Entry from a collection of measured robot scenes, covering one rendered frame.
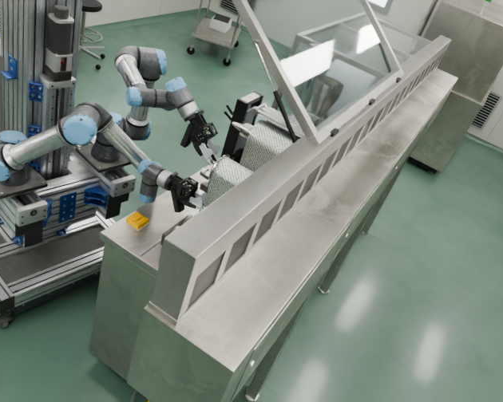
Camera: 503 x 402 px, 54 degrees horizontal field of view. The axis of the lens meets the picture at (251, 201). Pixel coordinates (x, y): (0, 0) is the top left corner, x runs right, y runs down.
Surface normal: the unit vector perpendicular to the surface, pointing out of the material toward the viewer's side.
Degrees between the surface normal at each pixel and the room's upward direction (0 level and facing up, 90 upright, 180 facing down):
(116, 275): 90
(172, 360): 90
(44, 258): 0
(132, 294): 90
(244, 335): 0
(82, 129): 85
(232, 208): 0
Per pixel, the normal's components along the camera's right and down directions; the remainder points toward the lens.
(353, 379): 0.28, -0.78
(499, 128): -0.48, 0.40
